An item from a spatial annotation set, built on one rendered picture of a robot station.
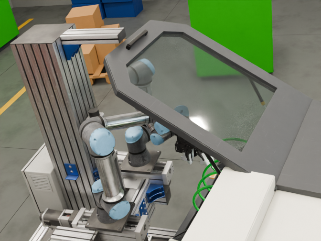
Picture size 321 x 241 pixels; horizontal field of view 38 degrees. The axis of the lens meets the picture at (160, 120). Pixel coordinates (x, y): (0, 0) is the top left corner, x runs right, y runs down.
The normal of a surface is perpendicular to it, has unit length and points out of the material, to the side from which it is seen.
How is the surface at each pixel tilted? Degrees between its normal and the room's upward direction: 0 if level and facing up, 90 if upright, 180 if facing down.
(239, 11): 90
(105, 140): 83
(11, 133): 0
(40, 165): 0
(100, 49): 90
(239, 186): 0
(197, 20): 90
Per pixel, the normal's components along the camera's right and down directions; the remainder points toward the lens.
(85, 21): -0.08, 0.54
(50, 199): -0.30, 0.55
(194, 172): -0.15, -0.83
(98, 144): 0.53, 0.25
